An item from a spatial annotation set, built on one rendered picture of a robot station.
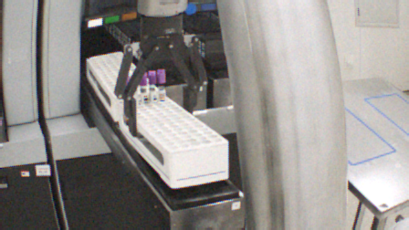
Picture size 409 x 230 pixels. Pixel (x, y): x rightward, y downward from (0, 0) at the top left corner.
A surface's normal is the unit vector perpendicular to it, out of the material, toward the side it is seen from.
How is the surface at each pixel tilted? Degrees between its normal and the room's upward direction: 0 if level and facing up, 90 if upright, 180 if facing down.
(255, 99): 84
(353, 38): 90
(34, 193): 90
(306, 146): 74
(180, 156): 84
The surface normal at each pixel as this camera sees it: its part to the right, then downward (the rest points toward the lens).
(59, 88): 0.40, 0.37
